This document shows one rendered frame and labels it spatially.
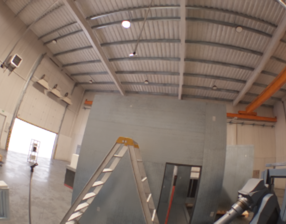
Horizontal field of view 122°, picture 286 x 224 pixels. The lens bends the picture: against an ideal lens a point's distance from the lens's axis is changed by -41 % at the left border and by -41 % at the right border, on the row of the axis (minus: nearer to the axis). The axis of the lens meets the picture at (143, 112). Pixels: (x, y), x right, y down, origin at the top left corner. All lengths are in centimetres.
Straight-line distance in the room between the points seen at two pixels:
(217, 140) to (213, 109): 53
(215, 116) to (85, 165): 246
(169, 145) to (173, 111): 58
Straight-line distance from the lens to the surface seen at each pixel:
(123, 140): 147
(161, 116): 226
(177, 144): 215
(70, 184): 643
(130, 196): 230
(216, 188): 231
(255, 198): 170
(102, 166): 155
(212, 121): 233
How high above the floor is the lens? 214
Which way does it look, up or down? 19 degrees up
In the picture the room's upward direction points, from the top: 10 degrees clockwise
